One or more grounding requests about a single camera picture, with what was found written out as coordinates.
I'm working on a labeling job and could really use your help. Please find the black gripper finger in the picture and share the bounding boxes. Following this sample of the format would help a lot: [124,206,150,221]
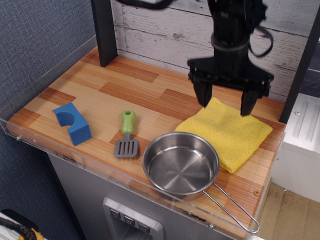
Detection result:
[240,90,258,116]
[193,81,213,108]

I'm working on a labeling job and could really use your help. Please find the white ridged side unit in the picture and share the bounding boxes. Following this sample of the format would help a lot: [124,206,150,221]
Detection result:
[270,93,320,202]

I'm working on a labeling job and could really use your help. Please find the black vertical post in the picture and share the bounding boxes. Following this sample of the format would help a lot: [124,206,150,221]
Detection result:
[90,0,118,67]
[279,8,320,124]

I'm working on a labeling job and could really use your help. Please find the black right vertical post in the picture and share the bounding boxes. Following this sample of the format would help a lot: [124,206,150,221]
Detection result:
[279,8,320,124]

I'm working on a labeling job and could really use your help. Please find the green handled grey spatula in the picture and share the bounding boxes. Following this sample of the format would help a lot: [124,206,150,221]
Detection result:
[114,110,139,158]

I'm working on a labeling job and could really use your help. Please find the stainless steel pan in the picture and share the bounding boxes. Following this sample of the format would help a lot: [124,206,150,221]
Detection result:
[142,131,261,235]

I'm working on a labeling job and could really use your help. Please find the blue arch wooden block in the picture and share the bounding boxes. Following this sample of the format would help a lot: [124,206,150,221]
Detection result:
[53,102,92,146]

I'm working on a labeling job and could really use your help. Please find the yellow cloth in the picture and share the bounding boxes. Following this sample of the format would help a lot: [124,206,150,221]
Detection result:
[175,97,273,174]

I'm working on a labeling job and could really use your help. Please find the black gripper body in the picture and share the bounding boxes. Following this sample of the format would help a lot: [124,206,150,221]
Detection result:
[187,47,274,98]

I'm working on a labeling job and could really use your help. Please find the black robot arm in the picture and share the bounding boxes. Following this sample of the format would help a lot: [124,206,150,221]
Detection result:
[187,0,274,116]

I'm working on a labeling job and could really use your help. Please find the silver dispenser button panel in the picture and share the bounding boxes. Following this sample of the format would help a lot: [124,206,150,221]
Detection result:
[102,197,165,240]

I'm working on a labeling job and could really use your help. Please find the black yellow object corner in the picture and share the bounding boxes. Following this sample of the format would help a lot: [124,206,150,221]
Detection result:
[0,217,45,240]

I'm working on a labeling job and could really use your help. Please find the black left vertical post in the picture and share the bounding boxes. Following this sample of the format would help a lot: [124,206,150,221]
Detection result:
[90,0,118,67]

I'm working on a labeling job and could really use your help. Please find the clear acrylic guard rail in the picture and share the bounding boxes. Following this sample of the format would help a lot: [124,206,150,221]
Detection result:
[1,48,285,240]

